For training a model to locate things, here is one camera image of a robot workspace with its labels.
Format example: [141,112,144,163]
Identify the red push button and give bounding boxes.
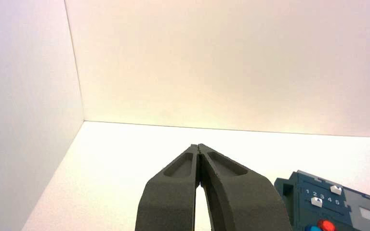
[317,219,338,231]

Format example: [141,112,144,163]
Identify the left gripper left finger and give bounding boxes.
[135,144,201,231]

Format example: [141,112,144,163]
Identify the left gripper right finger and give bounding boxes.
[199,143,293,231]

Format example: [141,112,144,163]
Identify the blue grey control box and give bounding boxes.
[274,170,370,231]

